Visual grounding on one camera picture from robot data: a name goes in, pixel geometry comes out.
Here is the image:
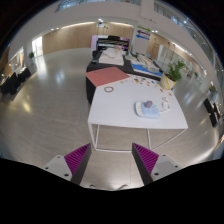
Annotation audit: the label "black chair at right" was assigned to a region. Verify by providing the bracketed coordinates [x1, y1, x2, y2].
[204, 98, 221, 128]

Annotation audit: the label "purple charger plug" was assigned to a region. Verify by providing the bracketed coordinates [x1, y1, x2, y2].
[146, 101, 153, 108]

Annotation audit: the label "white charger cable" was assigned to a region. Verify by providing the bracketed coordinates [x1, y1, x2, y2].
[159, 100, 171, 114]

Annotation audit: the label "potted green plant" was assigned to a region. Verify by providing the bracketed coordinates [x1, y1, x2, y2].
[160, 60, 185, 90]

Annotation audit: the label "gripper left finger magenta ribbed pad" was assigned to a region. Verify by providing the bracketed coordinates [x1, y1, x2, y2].
[43, 143, 92, 185]

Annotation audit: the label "black chairs at left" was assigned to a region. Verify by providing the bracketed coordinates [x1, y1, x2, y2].
[0, 68, 31, 95]

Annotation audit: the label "black display table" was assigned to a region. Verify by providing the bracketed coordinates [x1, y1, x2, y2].
[86, 51, 162, 103]

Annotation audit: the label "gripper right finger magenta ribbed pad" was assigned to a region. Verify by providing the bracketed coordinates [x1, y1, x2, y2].
[132, 143, 181, 185]

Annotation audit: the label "pink board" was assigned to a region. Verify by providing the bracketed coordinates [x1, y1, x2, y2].
[86, 67, 129, 87]

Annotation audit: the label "white table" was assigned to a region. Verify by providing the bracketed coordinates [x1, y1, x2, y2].
[88, 75, 188, 151]

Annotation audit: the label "sign with coloured arrows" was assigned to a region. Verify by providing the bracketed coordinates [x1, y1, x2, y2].
[136, 26, 151, 40]

